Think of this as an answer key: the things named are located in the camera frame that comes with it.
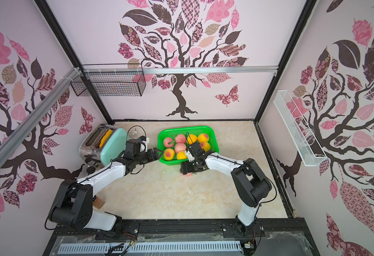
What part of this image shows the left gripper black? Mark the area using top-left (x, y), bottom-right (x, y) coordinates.
top-left (134, 147), bottom-right (163, 165)

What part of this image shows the yellow red peach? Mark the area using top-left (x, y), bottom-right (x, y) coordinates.
top-left (197, 133), bottom-right (209, 143)
top-left (200, 141), bottom-right (211, 152)
top-left (163, 148), bottom-right (175, 161)

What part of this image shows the pink peach front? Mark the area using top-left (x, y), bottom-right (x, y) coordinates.
top-left (163, 137), bottom-right (175, 148)

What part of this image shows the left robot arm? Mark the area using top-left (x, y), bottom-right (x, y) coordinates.
top-left (47, 148), bottom-right (163, 231)

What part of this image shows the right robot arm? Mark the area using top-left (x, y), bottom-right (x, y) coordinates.
top-left (180, 151), bottom-right (273, 227)

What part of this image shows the green plastic basket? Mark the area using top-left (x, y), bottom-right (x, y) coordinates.
top-left (157, 125), bottom-right (220, 166)

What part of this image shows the mint and steel toaster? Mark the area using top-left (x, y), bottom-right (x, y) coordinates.
top-left (79, 124), bottom-right (129, 169)

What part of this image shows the small brown spice jar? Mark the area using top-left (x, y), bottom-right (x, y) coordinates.
top-left (93, 196), bottom-right (105, 209)

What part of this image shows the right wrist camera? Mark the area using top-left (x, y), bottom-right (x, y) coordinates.
top-left (185, 141), bottom-right (206, 162)

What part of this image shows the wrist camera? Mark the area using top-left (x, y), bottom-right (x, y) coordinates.
top-left (185, 141), bottom-right (206, 162)
top-left (124, 136), bottom-right (148, 159)

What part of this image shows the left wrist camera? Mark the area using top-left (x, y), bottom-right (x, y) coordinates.
top-left (124, 136), bottom-right (148, 159)

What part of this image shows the black wire wall basket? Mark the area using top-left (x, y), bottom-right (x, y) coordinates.
top-left (70, 63), bottom-right (147, 97)

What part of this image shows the back aluminium rail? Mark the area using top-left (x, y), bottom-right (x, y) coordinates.
top-left (84, 66), bottom-right (279, 74)

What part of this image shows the aluminium rail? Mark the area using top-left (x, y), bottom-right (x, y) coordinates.
top-left (84, 66), bottom-right (279, 74)
top-left (0, 67), bottom-right (79, 169)

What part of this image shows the white slotted cable duct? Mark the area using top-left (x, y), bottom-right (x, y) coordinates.
top-left (56, 241), bottom-right (241, 256)

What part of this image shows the white wire wall shelf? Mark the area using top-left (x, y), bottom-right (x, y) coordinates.
top-left (273, 90), bottom-right (328, 167)

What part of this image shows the left aluminium rail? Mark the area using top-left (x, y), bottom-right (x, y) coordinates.
top-left (0, 67), bottom-right (79, 169)

